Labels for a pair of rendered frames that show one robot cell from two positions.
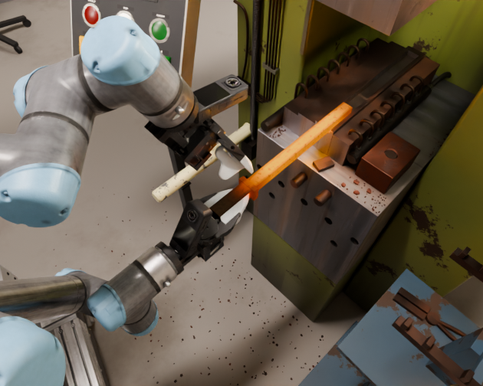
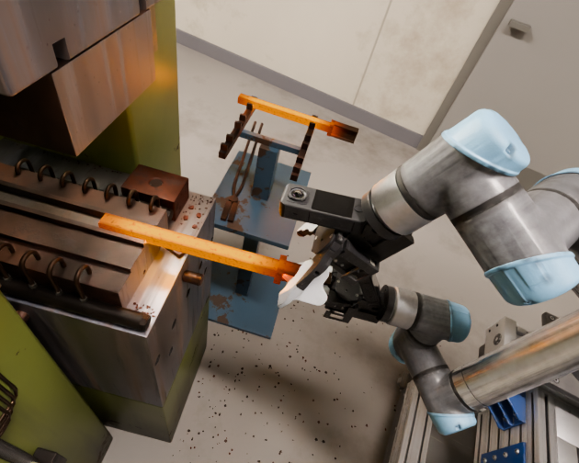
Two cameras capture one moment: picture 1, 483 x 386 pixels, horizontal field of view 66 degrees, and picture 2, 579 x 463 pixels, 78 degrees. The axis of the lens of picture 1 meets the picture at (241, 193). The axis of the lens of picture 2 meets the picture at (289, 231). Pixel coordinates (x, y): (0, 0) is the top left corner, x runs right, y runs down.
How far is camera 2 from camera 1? 0.79 m
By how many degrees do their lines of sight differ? 70
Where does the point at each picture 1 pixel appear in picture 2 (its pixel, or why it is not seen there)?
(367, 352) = (280, 229)
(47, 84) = (553, 214)
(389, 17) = (151, 63)
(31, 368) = not seen: hidden behind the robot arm
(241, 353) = (266, 395)
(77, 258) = not seen: outside the picture
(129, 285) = (436, 301)
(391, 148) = (147, 183)
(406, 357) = (268, 209)
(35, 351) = not seen: hidden behind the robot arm
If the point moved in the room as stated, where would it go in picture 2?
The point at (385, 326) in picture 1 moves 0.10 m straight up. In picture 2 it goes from (255, 223) to (260, 202)
